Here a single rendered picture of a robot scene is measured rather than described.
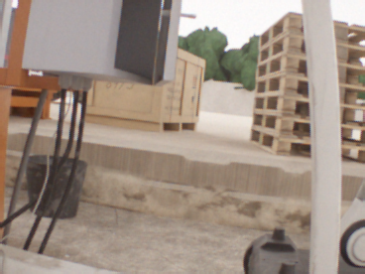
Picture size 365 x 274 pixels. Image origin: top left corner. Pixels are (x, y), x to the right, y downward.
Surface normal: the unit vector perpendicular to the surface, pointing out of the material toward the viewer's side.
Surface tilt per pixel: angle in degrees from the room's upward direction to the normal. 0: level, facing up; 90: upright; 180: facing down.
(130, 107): 90
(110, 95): 90
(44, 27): 90
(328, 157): 93
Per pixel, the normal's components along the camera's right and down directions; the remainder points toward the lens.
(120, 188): -0.22, -0.11
